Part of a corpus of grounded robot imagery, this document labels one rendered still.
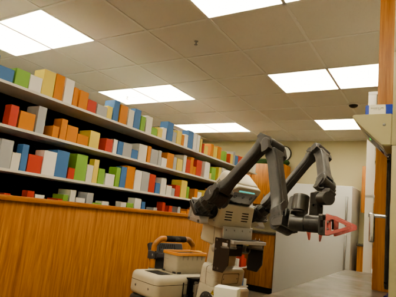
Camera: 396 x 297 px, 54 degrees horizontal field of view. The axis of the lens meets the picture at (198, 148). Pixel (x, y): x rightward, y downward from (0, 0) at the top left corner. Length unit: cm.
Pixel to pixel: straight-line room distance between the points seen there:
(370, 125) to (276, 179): 41
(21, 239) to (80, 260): 50
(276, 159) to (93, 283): 184
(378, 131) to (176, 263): 135
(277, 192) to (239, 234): 63
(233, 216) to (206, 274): 32
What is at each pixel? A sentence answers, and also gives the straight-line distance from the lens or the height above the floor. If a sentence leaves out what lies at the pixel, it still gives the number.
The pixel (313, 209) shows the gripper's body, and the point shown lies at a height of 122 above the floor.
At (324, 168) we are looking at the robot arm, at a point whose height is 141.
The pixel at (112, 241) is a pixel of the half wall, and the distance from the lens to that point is 307.
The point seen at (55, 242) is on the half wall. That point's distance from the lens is 271.
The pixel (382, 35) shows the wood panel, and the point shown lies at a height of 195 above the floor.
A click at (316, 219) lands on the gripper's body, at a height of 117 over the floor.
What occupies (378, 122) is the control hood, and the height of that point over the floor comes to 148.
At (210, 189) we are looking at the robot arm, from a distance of 184.
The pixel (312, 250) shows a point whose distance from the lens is 638.
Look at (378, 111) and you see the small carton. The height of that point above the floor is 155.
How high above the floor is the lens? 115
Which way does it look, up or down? 10 degrees up
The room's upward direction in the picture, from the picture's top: 6 degrees clockwise
